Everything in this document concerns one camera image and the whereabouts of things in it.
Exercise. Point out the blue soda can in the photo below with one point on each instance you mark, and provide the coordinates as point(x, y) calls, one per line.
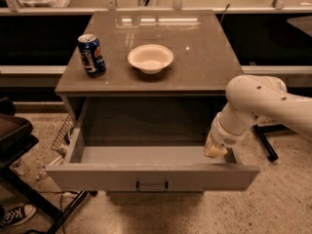
point(89, 48)

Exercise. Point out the grey top drawer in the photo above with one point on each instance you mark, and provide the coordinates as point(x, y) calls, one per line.
point(97, 177)

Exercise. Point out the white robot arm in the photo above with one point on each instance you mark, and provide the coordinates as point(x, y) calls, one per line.
point(250, 98)

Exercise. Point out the clear plastic bottle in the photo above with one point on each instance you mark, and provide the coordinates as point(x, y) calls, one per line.
point(44, 172)

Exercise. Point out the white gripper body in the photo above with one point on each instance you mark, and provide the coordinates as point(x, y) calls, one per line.
point(223, 136)

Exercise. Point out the black and white sneaker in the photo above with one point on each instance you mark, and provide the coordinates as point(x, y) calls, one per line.
point(17, 215)

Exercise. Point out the white paper bowl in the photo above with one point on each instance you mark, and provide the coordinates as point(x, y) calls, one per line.
point(150, 58)

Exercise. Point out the black stand base right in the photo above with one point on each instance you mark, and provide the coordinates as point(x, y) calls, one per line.
point(261, 132)

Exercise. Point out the grey drawer cabinet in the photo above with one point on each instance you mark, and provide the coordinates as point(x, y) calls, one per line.
point(203, 64)

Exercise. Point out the black chair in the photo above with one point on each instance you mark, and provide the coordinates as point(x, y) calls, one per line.
point(15, 140)

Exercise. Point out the wire mesh basket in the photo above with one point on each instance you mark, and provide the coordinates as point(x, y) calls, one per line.
point(63, 138)

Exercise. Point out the black stand leg left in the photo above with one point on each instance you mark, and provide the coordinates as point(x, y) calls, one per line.
point(70, 208)

